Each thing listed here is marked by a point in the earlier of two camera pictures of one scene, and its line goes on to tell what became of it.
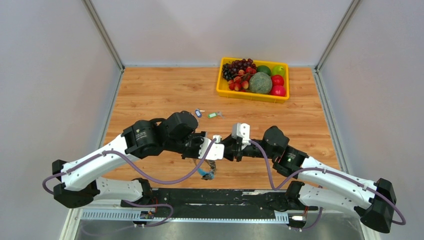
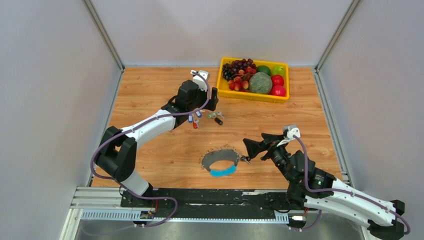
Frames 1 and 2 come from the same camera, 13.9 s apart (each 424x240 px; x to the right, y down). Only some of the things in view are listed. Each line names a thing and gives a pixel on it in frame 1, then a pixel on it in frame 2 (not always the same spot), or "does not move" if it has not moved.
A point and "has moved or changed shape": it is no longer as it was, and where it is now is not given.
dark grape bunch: (230, 70) does not move
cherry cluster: (240, 83) does not move
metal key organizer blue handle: (203, 172) has moved or changed shape
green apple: (278, 70) does not move
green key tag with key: (215, 114) does not move
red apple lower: (278, 90) does not move
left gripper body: (192, 147) → (201, 97)
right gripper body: (237, 150) → (277, 152)
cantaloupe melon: (260, 82) does not move
